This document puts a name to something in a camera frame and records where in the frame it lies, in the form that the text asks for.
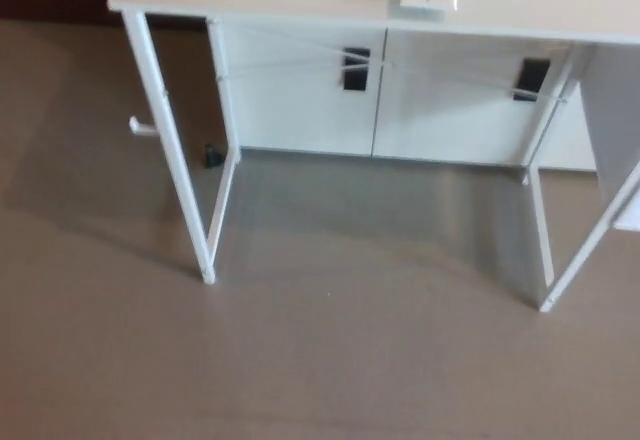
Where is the white table side hook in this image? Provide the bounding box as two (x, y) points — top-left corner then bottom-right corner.
(128, 116), (162, 137)

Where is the white cabinet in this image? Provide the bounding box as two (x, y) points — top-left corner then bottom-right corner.
(213, 20), (640, 231)

